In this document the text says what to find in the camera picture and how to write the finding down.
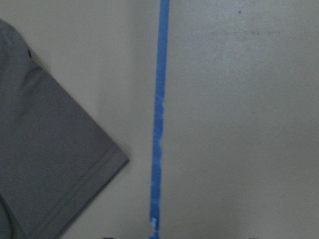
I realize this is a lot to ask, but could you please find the dark brown t-shirt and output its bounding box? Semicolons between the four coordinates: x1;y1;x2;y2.
0;21;129;239

